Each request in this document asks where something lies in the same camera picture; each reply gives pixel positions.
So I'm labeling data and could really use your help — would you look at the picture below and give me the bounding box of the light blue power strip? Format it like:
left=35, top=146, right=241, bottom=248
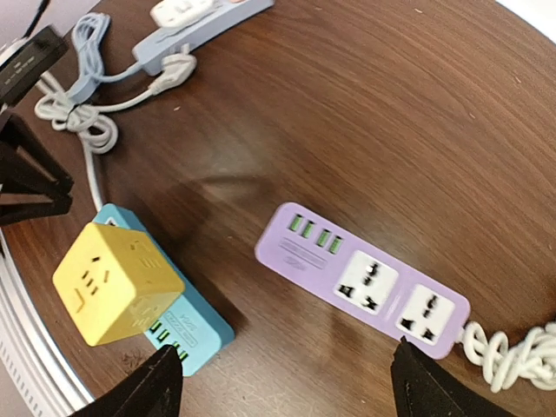
left=132, top=0, right=275, bottom=76

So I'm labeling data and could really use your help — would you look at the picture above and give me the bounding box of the purple power strip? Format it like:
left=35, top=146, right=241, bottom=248
left=255, top=202, right=470, bottom=360

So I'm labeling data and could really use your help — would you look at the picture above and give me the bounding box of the yellow cube socket adapter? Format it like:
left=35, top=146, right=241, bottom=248
left=52, top=222, right=185, bottom=347

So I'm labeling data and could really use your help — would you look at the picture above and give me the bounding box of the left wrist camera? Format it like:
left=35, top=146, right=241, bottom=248
left=1, top=25, right=68, bottom=107

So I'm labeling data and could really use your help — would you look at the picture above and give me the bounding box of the teal power strip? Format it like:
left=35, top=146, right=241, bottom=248
left=93, top=202, right=235, bottom=377

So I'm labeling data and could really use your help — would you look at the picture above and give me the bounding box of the white bundled cable with plug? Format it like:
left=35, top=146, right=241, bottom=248
left=458, top=320, right=556, bottom=394

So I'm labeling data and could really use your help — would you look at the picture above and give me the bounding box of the white teal strip cable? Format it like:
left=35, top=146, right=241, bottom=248
left=33, top=50, right=197, bottom=209

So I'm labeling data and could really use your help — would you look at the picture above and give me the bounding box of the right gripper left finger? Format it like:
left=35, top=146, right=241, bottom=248
left=73, top=345, right=182, bottom=417

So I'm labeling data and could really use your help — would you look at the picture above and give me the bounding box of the light blue strip cable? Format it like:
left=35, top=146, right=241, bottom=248
left=67, top=11, right=144, bottom=105

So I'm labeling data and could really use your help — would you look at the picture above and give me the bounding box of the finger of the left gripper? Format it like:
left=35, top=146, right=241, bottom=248
left=1, top=112, right=74, bottom=200
left=1, top=192, right=72, bottom=225

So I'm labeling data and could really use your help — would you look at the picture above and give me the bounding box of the white round travel adapter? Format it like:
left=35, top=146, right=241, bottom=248
left=150, top=0, right=215, bottom=28

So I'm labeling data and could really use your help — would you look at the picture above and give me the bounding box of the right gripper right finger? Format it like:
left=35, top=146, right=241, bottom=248
left=391, top=339, right=510, bottom=417

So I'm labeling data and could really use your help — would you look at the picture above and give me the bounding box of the front aluminium rail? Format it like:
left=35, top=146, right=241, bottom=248
left=1, top=238, right=95, bottom=416

